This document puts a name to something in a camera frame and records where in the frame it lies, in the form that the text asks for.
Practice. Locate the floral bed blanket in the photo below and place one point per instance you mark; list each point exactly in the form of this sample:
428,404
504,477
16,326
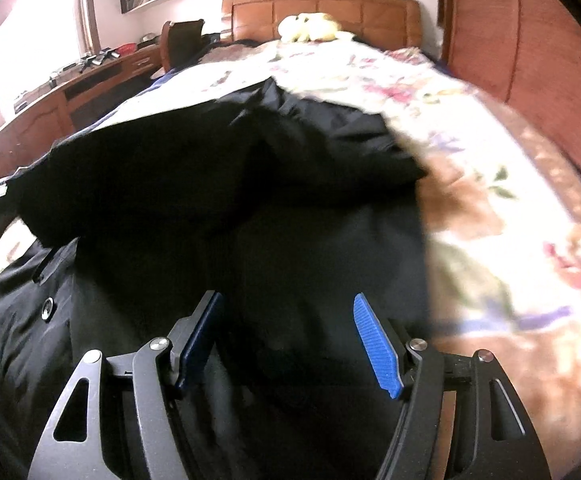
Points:
500,209

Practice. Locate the black double-breasted coat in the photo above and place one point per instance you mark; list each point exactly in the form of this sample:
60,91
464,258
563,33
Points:
289,208

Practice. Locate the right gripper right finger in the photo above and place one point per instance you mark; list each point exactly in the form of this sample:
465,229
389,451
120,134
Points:
459,417

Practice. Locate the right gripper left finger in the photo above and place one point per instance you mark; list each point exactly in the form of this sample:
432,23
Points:
117,416

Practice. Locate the wooden louvered wardrobe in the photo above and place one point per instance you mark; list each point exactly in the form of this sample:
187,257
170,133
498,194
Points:
526,53

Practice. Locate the red basket on desk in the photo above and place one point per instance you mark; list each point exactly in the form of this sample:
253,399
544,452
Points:
126,49

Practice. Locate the long wooden desk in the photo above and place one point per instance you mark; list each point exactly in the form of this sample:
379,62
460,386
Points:
74,105

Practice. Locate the wooden chair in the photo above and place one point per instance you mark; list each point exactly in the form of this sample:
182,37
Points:
179,41

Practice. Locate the window with brown frame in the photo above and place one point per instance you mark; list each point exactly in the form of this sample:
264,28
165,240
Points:
38,38

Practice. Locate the yellow plush toy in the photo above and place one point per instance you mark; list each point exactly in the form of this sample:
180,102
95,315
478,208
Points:
311,27

